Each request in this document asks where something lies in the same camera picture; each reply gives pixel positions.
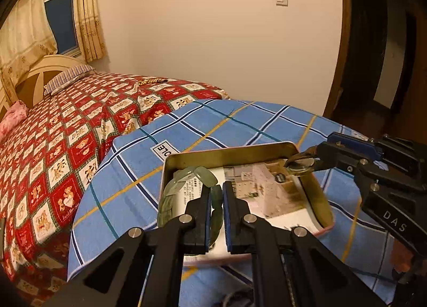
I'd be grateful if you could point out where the red patterned bedspread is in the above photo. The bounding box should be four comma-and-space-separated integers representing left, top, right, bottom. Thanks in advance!
1, 71, 227, 306

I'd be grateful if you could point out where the pink cloth bundle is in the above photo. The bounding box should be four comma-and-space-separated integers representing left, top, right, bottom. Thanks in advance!
0, 100, 27, 142

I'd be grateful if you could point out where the checkered pillow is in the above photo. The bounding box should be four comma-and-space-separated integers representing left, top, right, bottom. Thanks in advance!
44, 64, 95, 95

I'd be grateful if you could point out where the green jade bracelet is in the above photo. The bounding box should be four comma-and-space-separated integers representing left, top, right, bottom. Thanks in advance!
157, 165, 224, 249

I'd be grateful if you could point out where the beige curtain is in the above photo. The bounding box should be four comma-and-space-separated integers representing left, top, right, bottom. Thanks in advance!
1, 0, 58, 87
72, 0, 106, 62

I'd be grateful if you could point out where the right beige curtain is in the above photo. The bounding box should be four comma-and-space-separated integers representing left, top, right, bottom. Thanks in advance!
72, 0, 106, 62

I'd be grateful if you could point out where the blue plaid folded blanket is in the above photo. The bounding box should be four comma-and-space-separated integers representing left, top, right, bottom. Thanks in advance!
68, 100, 395, 303

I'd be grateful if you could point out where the pink metal tin box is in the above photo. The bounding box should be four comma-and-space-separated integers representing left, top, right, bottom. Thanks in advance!
159, 141, 336, 266

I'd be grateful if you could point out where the white printed paper card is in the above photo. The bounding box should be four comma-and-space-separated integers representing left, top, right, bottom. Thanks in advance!
171, 163, 327, 257

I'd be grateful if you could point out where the gold beaded item on bed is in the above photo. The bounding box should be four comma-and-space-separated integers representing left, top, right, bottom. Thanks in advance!
137, 77, 168, 87

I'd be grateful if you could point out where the dark window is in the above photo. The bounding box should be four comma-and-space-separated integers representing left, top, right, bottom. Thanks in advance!
44, 0, 81, 57

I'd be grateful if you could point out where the left beige curtain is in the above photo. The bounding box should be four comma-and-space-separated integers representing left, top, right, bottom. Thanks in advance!
1, 0, 58, 87

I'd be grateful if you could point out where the cream wooden headboard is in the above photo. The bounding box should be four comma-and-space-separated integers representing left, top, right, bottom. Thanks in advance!
15, 54, 85, 109

